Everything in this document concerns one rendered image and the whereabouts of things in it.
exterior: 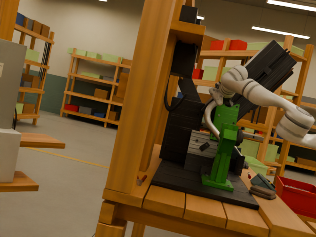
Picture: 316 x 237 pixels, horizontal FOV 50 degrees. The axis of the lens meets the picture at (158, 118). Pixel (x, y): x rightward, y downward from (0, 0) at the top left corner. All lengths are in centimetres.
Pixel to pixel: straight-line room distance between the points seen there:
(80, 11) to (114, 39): 150
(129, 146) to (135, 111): 12
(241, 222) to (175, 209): 22
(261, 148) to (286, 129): 317
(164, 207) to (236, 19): 1014
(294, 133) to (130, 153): 53
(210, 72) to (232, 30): 581
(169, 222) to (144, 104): 43
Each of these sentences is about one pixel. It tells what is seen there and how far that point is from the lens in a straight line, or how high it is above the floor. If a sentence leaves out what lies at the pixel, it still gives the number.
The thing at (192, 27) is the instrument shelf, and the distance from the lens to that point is 143.
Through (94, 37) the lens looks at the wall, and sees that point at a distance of 1151.
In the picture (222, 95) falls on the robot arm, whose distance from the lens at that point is 150.
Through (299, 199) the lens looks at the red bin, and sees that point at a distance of 187.
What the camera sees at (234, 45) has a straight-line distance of 510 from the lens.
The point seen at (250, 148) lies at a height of 84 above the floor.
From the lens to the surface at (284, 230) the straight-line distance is 120.
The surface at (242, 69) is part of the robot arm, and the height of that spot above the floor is 139.
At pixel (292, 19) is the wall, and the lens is 1133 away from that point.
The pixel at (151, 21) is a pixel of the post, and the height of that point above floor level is 145.
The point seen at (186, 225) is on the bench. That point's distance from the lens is 125.
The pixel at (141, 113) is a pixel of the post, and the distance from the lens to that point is 111.
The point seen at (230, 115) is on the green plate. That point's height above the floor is 121.
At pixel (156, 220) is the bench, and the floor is 79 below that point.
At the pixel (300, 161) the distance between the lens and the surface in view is 1065.
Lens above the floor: 121
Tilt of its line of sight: 3 degrees down
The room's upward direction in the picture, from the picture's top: 12 degrees clockwise
